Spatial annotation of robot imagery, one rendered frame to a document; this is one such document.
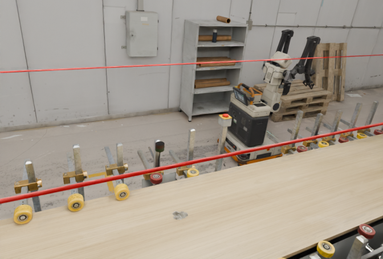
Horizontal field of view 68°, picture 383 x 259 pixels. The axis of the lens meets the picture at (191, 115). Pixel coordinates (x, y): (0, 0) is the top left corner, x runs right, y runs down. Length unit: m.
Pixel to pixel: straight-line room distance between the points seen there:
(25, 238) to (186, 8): 3.75
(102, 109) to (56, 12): 1.49
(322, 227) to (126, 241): 1.06
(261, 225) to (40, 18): 3.54
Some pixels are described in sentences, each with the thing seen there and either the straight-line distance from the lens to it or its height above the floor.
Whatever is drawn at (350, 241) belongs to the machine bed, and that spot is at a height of 0.75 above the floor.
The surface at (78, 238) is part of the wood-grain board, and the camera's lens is 1.61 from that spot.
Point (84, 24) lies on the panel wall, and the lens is 4.25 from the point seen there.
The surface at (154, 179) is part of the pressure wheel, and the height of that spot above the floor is 0.91.
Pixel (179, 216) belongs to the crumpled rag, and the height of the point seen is 0.91.
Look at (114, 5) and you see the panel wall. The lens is 4.27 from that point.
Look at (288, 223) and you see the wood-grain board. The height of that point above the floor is 0.90.
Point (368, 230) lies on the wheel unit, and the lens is 1.96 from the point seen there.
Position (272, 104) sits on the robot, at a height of 0.76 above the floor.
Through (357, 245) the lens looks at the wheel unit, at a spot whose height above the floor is 1.11.
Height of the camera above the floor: 2.07
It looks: 25 degrees down
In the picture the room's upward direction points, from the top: 5 degrees clockwise
